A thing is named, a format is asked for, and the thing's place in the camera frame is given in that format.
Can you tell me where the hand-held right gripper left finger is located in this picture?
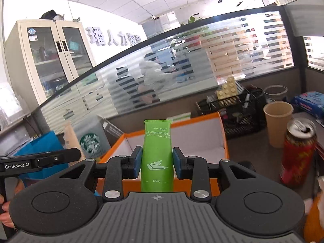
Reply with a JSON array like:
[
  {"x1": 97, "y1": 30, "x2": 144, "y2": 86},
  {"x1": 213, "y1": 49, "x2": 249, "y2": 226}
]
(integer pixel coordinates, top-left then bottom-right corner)
[{"x1": 59, "y1": 145, "x2": 143, "y2": 200}]

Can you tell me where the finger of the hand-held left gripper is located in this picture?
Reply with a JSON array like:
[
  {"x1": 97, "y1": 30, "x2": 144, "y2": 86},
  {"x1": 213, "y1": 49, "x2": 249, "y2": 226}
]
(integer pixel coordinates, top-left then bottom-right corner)
[{"x1": 34, "y1": 148, "x2": 82, "y2": 172}]

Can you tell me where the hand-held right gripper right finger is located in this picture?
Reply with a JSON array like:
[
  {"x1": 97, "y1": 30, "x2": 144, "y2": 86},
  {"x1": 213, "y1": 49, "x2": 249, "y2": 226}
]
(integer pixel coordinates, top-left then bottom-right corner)
[{"x1": 172, "y1": 147, "x2": 256, "y2": 200}]

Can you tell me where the green cream tube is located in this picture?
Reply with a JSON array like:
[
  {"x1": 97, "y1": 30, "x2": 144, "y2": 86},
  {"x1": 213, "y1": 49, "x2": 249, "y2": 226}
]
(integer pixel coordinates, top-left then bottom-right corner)
[{"x1": 140, "y1": 119, "x2": 176, "y2": 193}]

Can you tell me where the orange cardboard box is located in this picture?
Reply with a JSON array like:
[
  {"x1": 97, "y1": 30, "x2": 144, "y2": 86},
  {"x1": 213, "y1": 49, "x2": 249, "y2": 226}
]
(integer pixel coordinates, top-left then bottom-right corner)
[{"x1": 95, "y1": 111, "x2": 230, "y2": 198}]

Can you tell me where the person's left hand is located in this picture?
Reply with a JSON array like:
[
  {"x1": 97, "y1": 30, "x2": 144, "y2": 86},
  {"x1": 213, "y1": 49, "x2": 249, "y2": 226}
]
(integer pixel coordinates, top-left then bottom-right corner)
[{"x1": 0, "y1": 195, "x2": 16, "y2": 229}]

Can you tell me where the blue paper bag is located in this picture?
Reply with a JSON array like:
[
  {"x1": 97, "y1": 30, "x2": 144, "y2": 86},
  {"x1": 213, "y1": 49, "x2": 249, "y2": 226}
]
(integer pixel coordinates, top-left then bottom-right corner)
[{"x1": 13, "y1": 131, "x2": 72, "y2": 188}]

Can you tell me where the brown paper bag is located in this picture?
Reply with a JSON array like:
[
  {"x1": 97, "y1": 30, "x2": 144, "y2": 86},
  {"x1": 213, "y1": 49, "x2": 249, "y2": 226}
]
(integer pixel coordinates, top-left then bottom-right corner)
[{"x1": 63, "y1": 120, "x2": 82, "y2": 153}]

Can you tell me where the clear plastic cup green logo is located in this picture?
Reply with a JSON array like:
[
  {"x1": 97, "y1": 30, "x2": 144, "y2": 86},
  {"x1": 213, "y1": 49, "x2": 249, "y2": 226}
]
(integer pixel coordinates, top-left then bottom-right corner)
[{"x1": 73, "y1": 121, "x2": 112, "y2": 161}]

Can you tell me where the green and white box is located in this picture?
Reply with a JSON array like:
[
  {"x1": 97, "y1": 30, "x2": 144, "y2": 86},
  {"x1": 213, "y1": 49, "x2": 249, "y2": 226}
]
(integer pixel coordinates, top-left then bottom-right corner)
[{"x1": 166, "y1": 112, "x2": 192, "y2": 123}]

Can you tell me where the black mesh desk organizer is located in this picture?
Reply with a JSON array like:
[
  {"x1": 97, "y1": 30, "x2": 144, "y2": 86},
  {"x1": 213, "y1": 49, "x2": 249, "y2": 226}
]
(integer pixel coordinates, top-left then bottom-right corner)
[{"x1": 196, "y1": 87, "x2": 267, "y2": 140}]

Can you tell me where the yellow building block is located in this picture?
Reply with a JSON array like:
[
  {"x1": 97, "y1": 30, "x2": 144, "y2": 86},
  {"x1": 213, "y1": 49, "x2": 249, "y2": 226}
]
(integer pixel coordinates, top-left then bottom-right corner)
[{"x1": 215, "y1": 76, "x2": 240, "y2": 107}]

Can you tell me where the beige glass-door cabinet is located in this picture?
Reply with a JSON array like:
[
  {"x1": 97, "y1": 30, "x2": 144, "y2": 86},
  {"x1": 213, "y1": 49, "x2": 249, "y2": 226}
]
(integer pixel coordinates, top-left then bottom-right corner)
[{"x1": 3, "y1": 19, "x2": 97, "y2": 106}]

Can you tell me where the brown paper cup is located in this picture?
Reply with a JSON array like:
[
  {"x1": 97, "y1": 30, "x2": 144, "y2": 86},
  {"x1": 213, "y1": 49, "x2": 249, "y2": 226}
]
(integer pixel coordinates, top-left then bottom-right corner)
[{"x1": 263, "y1": 101, "x2": 294, "y2": 149}]

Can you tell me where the stack of wooden crates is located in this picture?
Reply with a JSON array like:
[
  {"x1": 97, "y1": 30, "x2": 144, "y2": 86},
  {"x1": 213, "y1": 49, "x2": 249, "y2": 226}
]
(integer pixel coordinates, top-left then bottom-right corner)
[{"x1": 205, "y1": 33, "x2": 244, "y2": 79}]

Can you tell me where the clear glass jar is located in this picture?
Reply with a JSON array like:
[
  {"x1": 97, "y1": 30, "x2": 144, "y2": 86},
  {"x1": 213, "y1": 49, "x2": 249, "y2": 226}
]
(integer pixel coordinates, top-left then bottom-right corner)
[{"x1": 263, "y1": 85, "x2": 288, "y2": 104}]

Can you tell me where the red drink can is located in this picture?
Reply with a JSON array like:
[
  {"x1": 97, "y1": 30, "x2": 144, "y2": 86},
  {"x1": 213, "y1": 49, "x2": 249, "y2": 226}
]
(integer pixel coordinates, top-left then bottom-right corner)
[{"x1": 279, "y1": 118, "x2": 318, "y2": 189}]

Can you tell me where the green potted plant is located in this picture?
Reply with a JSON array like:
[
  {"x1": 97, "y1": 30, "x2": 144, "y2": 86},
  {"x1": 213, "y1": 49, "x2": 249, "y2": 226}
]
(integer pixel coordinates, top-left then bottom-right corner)
[{"x1": 172, "y1": 15, "x2": 211, "y2": 57}]

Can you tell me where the blue printed package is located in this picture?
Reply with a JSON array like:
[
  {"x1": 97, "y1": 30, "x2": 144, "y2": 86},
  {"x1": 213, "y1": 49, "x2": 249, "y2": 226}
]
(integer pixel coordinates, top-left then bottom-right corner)
[{"x1": 291, "y1": 91, "x2": 324, "y2": 120}]

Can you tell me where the orange round object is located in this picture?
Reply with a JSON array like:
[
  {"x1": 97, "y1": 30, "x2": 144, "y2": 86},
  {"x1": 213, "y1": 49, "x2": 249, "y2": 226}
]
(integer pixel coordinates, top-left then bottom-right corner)
[{"x1": 303, "y1": 192, "x2": 324, "y2": 243}]

